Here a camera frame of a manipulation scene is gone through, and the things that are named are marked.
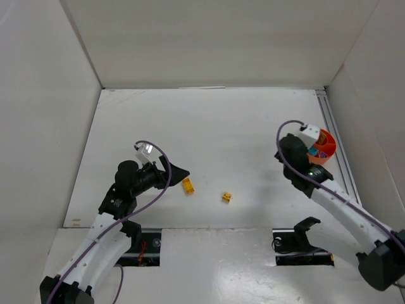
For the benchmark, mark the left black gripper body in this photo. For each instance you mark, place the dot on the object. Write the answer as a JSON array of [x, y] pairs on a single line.
[[161, 172]]

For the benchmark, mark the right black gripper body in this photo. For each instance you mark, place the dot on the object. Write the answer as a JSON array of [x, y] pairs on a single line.
[[304, 152]]

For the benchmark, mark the yellow long lego brick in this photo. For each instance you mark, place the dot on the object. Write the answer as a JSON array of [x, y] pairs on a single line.
[[188, 186]]

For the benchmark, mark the orange divided round container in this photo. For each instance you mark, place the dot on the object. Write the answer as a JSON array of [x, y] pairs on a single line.
[[329, 148]]

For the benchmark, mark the yellow small lego brick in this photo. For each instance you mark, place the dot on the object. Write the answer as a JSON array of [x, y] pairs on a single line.
[[226, 197]]

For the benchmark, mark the brown long lego brick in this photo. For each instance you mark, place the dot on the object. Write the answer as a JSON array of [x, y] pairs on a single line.
[[322, 138]]

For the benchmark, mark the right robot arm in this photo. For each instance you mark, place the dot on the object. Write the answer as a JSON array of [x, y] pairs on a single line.
[[375, 248]]

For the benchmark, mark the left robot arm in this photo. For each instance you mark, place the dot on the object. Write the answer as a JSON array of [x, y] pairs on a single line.
[[112, 234]]

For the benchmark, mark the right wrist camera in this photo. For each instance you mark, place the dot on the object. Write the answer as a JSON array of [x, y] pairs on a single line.
[[309, 135]]

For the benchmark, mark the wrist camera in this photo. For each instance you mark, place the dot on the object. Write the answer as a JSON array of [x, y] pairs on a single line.
[[143, 152], [309, 135]]

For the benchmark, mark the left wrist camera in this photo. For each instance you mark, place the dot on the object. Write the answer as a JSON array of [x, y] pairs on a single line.
[[143, 152]]

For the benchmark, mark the aluminium rail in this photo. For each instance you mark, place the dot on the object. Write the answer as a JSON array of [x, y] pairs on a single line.
[[362, 170]]

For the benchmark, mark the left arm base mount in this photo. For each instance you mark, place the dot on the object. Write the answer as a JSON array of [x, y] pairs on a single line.
[[145, 246]]

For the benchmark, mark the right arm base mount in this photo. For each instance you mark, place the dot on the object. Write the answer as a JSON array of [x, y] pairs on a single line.
[[292, 248]]

